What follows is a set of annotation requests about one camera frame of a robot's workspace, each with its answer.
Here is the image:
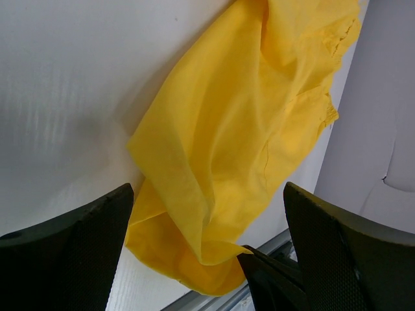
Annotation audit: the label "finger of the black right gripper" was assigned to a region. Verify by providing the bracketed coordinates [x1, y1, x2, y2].
[237, 245, 308, 310]

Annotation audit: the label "yellow shorts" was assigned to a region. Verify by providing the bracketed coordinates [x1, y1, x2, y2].
[126, 1, 360, 296]

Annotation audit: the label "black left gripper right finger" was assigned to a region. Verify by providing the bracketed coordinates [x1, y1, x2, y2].
[283, 182, 414, 310]

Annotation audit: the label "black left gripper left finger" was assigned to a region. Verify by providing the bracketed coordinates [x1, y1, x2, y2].
[1, 183, 134, 310]

